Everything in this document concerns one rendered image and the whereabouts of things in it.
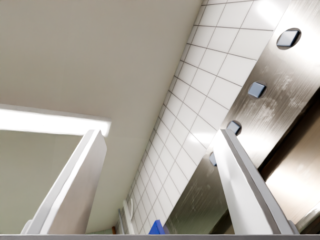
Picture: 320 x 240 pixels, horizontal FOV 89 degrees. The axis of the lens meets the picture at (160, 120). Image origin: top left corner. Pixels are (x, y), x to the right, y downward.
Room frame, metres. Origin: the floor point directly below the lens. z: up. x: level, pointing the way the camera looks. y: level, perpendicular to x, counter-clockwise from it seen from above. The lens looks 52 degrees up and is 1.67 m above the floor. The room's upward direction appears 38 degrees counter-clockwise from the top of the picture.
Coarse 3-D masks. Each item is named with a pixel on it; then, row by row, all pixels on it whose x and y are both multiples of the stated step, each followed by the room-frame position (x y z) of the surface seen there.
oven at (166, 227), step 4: (284, 12) 0.30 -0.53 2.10; (268, 40) 0.36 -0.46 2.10; (264, 48) 0.37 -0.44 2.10; (252, 68) 0.41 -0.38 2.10; (248, 76) 0.43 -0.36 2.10; (232, 104) 0.50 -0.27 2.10; (220, 124) 0.56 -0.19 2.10; (216, 132) 0.58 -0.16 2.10; (200, 160) 0.68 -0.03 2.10; (196, 168) 0.71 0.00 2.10; (164, 224) 0.97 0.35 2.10; (168, 224) 0.94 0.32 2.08; (164, 228) 0.97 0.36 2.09; (168, 228) 0.95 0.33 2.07; (168, 232) 0.96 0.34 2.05
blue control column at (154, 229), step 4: (156, 220) 0.96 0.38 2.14; (156, 224) 0.96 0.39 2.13; (160, 224) 0.98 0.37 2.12; (152, 228) 1.00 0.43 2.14; (156, 228) 0.97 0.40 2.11; (160, 228) 0.97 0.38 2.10; (152, 232) 1.01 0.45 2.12; (156, 232) 0.98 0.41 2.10; (160, 232) 0.96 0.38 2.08; (164, 232) 0.98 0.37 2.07
